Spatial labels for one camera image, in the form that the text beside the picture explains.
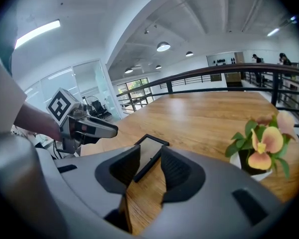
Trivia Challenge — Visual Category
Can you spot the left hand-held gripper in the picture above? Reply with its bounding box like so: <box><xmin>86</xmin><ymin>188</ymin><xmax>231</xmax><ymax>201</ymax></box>
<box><xmin>46</xmin><ymin>88</ymin><xmax>119</xmax><ymax>154</ymax></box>

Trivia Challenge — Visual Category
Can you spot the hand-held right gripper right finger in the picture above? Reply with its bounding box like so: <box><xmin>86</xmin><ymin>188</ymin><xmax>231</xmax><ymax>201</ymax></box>
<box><xmin>160</xmin><ymin>145</ymin><xmax>206</xmax><ymax>205</ymax></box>

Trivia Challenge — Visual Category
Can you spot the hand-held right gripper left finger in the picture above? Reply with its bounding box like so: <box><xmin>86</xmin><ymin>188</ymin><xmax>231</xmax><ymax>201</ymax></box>
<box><xmin>94</xmin><ymin>144</ymin><xmax>142</xmax><ymax>194</ymax></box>

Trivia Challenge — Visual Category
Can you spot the black picture frame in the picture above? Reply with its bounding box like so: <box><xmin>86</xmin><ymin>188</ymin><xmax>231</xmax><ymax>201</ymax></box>
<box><xmin>134</xmin><ymin>133</ymin><xmax>170</xmax><ymax>183</ymax></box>

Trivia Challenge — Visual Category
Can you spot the person's left forearm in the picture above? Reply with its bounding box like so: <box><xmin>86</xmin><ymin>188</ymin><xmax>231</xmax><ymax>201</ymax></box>
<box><xmin>13</xmin><ymin>101</ymin><xmax>63</xmax><ymax>142</ymax></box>

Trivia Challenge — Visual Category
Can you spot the long ceiling light strip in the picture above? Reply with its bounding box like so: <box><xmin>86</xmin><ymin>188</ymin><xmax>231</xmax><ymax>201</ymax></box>
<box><xmin>13</xmin><ymin>19</ymin><xmax>61</xmax><ymax>50</ymax></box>

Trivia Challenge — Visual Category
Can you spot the black-framed window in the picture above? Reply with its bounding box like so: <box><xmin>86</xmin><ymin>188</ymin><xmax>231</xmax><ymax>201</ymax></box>
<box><xmin>117</xmin><ymin>78</ymin><xmax>154</xmax><ymax>114</ymax></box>

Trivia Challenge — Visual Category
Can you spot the potted orange flower plant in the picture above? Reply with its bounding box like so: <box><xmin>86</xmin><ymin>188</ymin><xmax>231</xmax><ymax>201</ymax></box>
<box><xmin>225</xmin><ymin>110</ymin><xmax>298</xmax><ymax>182</ymax></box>

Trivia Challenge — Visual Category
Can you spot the large dome pendant lamp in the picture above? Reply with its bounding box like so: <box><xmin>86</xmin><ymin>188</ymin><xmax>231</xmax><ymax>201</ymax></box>
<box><xmin>156</xmin><ymin>41</ymin><xmax>171</xmax><ymax>52</ymax></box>

